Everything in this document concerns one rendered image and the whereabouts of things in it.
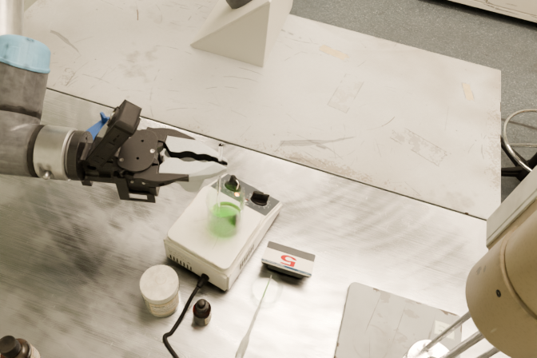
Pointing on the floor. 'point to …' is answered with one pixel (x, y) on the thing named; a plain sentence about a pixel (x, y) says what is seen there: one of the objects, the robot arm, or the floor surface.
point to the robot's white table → (280, 88)
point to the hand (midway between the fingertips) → (218, 161)
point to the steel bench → (328, 340)
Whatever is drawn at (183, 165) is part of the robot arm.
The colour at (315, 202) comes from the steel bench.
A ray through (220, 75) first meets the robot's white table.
